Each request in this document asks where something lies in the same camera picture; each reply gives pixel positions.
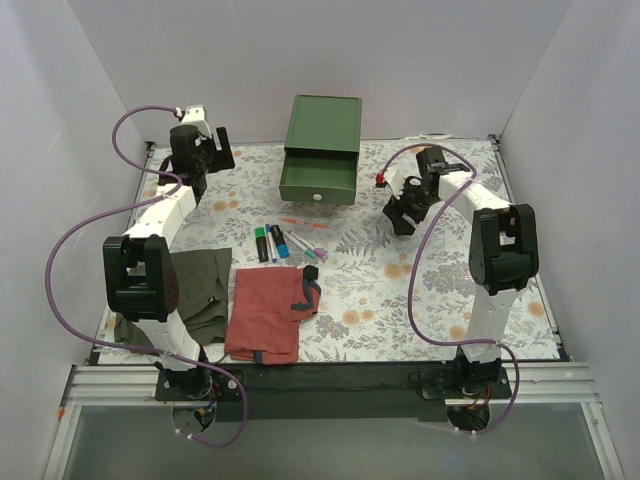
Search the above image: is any green drawer box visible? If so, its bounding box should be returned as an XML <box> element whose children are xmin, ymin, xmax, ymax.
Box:
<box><xmin>279</xmin><ymin>94</ymin><xmax>362</xmax><ymax>206</ymax></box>

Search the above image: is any orange pen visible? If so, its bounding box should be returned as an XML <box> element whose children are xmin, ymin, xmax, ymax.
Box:
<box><xmin>280</xmin><ymin>217</ymin><xmax>330</xmax><ymax>230</ymax></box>

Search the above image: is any teal cap white marker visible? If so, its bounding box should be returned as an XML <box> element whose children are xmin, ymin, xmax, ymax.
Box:
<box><xmin>283</xmin><ymin>231</ymin><xmax>316</xmax><ymax>259</ymax></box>

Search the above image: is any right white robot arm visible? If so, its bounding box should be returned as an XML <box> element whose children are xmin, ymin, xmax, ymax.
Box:
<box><xmin>375</xmin><ymin>143</ymin><xmax>539</xmax><ymax>398</ymax></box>

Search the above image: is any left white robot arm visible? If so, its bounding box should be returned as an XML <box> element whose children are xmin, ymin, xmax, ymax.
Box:
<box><xmin>103</xmin><ymin>121</ymin><xmax>235</xmax><ymax>400</ymax></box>

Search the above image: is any pink cap white marker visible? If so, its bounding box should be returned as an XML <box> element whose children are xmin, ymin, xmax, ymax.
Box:
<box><xmin>290</xmin><ymin>231</ymin><xmax>326</xmax><ymax>259</ymax></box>

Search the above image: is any green cap highlighter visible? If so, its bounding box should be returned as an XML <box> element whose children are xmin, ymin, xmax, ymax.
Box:
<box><xmin>254</xmin><ymin>227</ymin><xmax>271</xmax><ymax>263</ymax></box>

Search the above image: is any olive green shirt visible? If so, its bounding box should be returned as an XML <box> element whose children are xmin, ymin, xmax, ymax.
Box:
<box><xmin>113</xmin><ymin>247</ymin><xmax>234</xmax><ymax>351</ymax></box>

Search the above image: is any blue cap thin marker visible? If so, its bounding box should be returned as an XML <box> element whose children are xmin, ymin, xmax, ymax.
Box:
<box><xmin>265</xmin><ymin>224</ymin><xmax>279</xmax><ymax>263</ymax></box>

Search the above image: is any blue cap highlighter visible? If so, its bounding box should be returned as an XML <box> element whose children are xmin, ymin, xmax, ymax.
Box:
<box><xmin>271</xmin><ymin>224</ymin><xmax>290</xmax><ymax>259</ymax></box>

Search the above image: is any red folded shirt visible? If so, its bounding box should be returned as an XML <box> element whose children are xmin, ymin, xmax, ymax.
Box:
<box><xmin>224</xmin><ymin>265</ymin><xmax>321</xmax><ymax>365</ymax></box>

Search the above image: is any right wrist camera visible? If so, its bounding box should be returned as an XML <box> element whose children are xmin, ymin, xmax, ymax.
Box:
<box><xmin>375</xmin><ymin>167</ymin><xmax>406</xmax><ymax>199</ymax></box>

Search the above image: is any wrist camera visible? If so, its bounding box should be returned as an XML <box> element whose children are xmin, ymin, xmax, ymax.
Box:
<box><xmin>180</xmin><ymin>105</ymin><xmax>212</xmax><ymax>138</ymax></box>
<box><xmin>375</xmin><ymin>167</ymin><xmax>406</xmax><ymax>199</ymax></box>

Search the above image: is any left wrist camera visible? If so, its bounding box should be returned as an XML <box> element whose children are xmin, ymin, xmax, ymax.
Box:
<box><xmin>180</xmin><ymin>105</ymin><xmax>212</xmax><ymax>138</ymax></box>

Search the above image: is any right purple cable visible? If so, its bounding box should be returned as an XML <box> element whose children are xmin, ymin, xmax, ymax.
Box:
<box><xmin>382</xmin><ymin>143</ymin><xmax>520</xmax><ymax>436</ymax></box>

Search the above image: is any purple cable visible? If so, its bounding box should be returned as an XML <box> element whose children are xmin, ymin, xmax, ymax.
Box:
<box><xmin>382</xmin><ymin>143</ymin><xmax>520</xmax><ymax>436</ymax></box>
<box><xmin>44</xmin><ymin>104</ymin><xmax>249</xmax><ymax>447</ymax></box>

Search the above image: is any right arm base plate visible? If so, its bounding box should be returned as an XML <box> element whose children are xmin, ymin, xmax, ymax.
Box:
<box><xmin>414</xmin><ymin>359</ymin><xmax>512</xmax><ymax>400</ymax></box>

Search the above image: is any aluminium frame rail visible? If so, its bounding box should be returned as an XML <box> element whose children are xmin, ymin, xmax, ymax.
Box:
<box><xmin>44</xmin><ymin>362</ymin><xmax>624</xmax><ymax>479</ymax></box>

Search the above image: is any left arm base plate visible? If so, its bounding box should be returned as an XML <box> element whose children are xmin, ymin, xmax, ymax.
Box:
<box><xmin>154</xmin><ymin>362</ymin><xmax>244</xmax><ymax>401</ymax></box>

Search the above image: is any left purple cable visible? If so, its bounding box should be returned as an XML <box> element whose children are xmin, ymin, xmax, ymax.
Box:
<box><xmin>44</xmin><ymin>104</ymin><xmax>249</xmax><ymax>447</ymax></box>

